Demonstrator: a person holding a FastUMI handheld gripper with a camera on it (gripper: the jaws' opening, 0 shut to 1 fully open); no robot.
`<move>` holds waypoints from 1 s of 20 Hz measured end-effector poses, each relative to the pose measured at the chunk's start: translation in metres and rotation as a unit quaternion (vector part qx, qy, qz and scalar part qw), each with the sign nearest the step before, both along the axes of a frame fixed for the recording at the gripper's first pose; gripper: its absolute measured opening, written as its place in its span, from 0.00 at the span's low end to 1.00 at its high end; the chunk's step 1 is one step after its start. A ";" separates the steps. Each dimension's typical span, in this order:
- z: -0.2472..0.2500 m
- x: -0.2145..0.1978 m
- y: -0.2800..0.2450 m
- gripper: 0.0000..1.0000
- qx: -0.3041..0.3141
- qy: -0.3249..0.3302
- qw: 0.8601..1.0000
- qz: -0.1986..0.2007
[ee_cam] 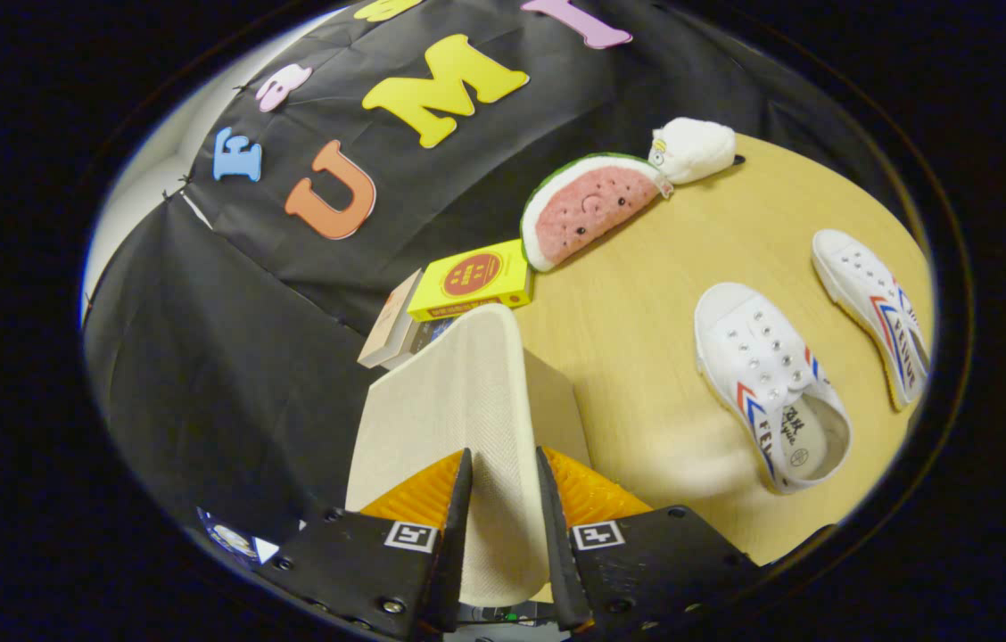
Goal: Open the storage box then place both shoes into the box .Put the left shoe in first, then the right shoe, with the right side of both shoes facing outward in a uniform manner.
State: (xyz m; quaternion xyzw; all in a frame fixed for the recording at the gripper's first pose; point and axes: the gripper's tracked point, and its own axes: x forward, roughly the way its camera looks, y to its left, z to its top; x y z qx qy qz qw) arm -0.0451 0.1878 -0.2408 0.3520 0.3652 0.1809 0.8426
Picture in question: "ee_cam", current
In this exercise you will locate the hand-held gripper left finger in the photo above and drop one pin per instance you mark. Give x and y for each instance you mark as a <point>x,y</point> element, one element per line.
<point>454,553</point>

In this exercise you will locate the beige fabric storage box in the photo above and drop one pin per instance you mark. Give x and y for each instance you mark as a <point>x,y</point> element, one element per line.
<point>467,401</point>

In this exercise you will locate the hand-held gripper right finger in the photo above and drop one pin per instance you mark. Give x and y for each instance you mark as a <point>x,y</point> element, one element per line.
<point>556,553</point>

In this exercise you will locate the watermelon slice plush toy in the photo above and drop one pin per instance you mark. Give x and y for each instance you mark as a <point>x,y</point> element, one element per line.
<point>592,205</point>

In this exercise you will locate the white canvas shoe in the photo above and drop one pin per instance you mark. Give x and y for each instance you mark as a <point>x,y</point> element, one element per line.
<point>762,357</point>
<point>860,276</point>

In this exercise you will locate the yellow book with red circle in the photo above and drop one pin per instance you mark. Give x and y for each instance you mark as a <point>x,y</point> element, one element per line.
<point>472,276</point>

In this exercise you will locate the white plush toy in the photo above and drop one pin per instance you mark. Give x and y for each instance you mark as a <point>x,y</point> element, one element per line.
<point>695,147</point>

